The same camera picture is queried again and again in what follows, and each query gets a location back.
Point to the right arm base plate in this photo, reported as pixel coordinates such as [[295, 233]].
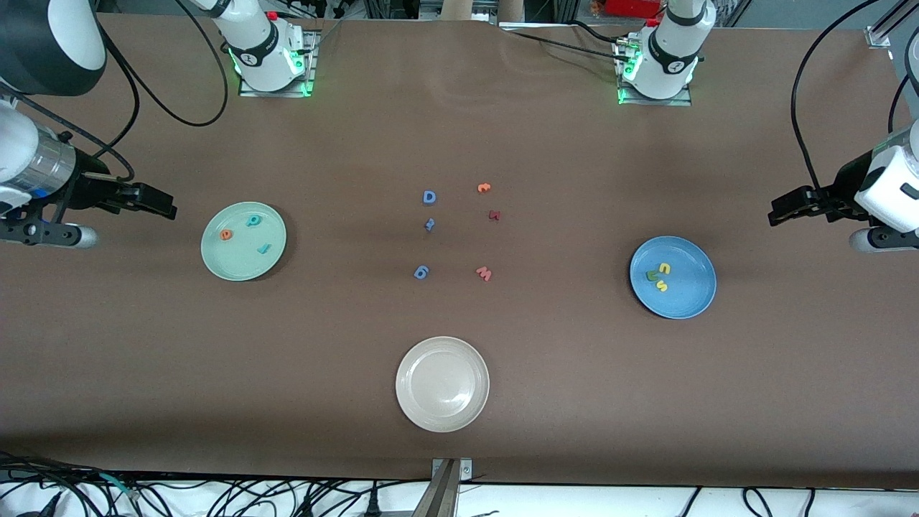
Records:
[[251, 92]]

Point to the light green plate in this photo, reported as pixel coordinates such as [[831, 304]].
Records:
[[237, 262]]

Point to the black power plug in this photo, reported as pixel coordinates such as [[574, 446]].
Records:
[[372, 506]]

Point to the beige plate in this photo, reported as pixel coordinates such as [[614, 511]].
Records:
[[441, 388]]

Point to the red box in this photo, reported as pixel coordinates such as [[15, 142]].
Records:
[[632, 7]]

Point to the pink letter w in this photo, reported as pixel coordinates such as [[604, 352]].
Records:
[[484, 273]]

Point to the aluminium frame profile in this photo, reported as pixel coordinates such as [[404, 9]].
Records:
[[887, 21]]

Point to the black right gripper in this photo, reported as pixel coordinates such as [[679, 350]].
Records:
[[89, 189]]

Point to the blue digit six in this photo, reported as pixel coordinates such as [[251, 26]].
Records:
[[417, 271]]

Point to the blue letter D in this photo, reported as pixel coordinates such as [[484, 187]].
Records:
[[425, 197]]

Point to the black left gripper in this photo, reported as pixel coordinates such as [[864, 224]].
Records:
[[845, 187]]

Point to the blue plate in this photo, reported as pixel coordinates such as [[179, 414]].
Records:
[[686, 294]]

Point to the grey metal bar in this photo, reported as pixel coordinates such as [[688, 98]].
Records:
[[439, 495]]

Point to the silver table clamp bracket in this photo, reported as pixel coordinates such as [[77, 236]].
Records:
[[465, 468]]

